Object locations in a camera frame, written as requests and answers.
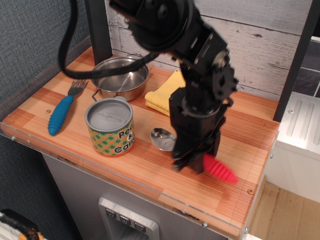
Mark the black vertical post left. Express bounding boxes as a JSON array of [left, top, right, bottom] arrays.
[[84, 0, 113, 65]]

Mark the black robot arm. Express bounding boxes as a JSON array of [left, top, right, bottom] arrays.
[[109, 0, 238, 173]]

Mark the stainless steel pot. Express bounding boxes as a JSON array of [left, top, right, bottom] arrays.
[[91, 54, 149, 102]]

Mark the white toy sink unit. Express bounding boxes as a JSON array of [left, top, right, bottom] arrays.
[[264, 36, 320, 203]]

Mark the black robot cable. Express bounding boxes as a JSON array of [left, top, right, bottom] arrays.
[[57, 0, 161, 79]]

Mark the grey toy dispenser panel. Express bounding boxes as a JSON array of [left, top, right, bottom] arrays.
[[98, 197, 160, 240]]

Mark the red handled metal spoon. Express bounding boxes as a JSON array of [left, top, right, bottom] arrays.
[[150, 128, 238, 184]]

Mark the peas and carrots toy can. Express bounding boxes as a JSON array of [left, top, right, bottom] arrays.
[[85, 96, 135, 157]]

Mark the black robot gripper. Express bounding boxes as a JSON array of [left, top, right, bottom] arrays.
[[169, 88, 227, 174]]

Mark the black vertical post right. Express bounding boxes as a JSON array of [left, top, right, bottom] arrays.
[[273, 0, 320, 122]]

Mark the blue handled metal fork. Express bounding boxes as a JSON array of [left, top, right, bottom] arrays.
[[47, 79, 87, 136]]

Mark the folded yellow napkin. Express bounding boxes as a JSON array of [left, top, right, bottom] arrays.
[[144, 69, 235, 118]]

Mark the black vertical post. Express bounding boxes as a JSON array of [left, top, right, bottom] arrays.
[[273, 0, 320, 122], [84, 0, 113, 65]]

